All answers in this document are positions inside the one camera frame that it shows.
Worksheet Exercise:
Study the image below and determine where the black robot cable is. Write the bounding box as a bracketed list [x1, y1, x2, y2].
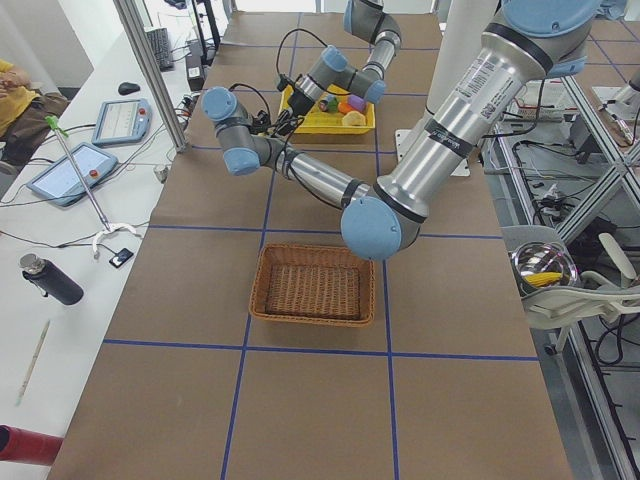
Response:
[275, 28, 331, 91]

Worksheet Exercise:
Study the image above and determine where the black water bottle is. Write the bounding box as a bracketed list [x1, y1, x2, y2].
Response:
[19, 253, 84, 305]

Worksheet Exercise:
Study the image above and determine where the grey teach pendant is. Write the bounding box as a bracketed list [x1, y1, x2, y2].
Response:
[91, 99, 152, 147]
[27, 142, 117, 207]

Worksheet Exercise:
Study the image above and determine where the orange toy carrot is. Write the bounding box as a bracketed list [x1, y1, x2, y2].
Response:
[338, 102, 354, 114]

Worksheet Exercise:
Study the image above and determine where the grey teach pendant lower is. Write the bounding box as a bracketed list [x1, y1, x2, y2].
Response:
[27, 142, 117, 207]

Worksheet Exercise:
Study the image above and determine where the small black phone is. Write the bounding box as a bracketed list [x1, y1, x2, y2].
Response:
[109, 248, 134, 269]

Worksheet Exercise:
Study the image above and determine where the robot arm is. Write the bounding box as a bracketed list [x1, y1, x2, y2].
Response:
[283, 1, 402, 118]
[201, 1, 599, 260]

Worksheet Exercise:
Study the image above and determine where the person in yellow shirt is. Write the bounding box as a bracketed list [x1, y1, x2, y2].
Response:
[1, 59, 69, 170]

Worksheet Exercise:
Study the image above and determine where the aluminium frame post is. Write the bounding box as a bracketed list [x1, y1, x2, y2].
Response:
[113, 0, 187, 153]

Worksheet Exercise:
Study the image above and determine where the red cylinder object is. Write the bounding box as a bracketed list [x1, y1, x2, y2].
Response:
[1, 425, 64, 466]

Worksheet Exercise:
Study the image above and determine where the steel bowl with corn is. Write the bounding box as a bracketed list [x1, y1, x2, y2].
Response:
[510, 242, 579, 296]

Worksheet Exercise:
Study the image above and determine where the black keyboard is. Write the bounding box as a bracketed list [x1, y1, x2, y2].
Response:
[145, 27, 174, 71]

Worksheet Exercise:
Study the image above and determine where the reacher grabber tool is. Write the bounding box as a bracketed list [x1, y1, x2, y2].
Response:
[45, 116, 141, 260]

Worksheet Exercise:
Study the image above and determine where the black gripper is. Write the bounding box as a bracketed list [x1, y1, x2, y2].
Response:
[251, 110, 295, 137]
[288, 86, 313, 115]

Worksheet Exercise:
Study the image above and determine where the toy croissant bread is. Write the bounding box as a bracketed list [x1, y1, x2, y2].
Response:
[341, 110, 366, 127]

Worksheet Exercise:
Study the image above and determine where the purple foam block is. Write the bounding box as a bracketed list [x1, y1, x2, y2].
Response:
[347, 94, 367, 113]

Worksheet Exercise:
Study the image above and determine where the brown wicker basket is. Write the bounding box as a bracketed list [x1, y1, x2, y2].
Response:
[249, 244, 376, 328]

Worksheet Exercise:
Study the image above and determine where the pen on desk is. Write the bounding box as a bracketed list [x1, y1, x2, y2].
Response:
[15, 319, 51, 407]

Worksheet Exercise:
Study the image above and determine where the black computer mouse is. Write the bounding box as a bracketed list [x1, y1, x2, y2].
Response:
[117, 82, 141, 96]

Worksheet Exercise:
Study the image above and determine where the grey teach pendant upper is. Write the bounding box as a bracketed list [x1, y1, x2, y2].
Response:
[91, 99, 152, 147]

